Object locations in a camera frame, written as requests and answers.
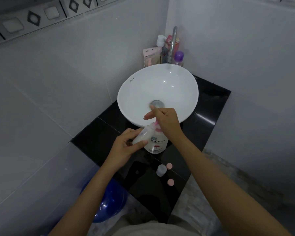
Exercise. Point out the person's left hand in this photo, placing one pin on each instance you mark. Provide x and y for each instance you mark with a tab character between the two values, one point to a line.
121	147

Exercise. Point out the person's right hand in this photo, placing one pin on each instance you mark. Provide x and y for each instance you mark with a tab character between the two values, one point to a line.
168	121

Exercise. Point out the person's left thumb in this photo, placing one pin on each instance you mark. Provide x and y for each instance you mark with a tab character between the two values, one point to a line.
139	144

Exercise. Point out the person's right thumb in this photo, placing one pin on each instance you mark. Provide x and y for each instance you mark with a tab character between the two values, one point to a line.
151	115

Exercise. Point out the small translucent plastic bottle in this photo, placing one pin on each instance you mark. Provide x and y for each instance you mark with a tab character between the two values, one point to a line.
142	136

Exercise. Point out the large white pump bottle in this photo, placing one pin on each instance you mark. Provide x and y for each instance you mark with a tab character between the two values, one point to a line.
157	143

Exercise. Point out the person's left forearm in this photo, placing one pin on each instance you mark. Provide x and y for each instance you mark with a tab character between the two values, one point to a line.
88	196

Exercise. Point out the person's right forearm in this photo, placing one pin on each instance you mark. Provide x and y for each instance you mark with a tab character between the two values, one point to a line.
223	191

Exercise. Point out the chrome sink drain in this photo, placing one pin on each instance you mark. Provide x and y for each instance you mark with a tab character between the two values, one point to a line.
157	104

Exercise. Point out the white ceramic sink basin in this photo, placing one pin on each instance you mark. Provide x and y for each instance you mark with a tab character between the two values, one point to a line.
159	88

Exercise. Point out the small clear capped bottle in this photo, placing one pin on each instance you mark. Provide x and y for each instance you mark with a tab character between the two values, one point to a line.
161	170

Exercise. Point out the pink bottle cap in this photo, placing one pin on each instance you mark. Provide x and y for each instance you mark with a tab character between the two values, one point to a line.
169	166
171	182

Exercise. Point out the pink sponge packet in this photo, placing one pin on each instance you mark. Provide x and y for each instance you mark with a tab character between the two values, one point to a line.
150	57

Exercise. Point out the blue plastic bucket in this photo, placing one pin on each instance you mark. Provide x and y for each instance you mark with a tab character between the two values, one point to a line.
113	201

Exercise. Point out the purple capped bottle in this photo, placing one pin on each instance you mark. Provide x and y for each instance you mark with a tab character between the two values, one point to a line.
179	57

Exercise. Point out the chrome faucet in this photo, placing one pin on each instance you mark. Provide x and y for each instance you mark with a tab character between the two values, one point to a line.
173	44

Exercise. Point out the white capped bottle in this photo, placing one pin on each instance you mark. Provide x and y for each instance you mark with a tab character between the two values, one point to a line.
160	40

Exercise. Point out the pink tube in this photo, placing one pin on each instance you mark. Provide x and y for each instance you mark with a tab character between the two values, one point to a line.
168	41

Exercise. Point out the person's grey shirt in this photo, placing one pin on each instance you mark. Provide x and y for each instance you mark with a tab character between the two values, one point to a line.
142	229

